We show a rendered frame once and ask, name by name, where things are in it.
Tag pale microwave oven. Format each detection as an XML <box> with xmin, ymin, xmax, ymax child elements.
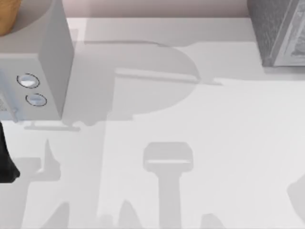
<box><xmin>0</xmin><ymin>0</ymin><xmax>75</xmax><ymax>123</ymax></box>

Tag small round microwave knob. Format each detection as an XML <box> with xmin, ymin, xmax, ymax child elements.
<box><xmin>25</xmin><ymin>93</ymin><xmax>48</xmax><ymax>107</ymax></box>

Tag large round microwave knob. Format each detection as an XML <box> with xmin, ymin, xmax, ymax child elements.
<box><xmin>16</xmin><ymin>73</ymin><xmax>41</xmax><ymax>89</ymax></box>

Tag grey cabinet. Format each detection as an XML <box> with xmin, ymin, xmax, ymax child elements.
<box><xmin>247</xmin><ymin>0</ymin><xmax>305</xmax><ymax>68</ymax></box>

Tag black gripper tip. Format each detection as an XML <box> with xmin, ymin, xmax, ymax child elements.
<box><xmin>0</xmin><ymin>121</ymin><xmax>21</xmax><ymax>184</ymax></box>

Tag orange-brown bread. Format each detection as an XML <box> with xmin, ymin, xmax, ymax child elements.
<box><xmin>0</xmin><ymin>0</ymin><xmax>22</xmax><ymax>37</ymax></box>

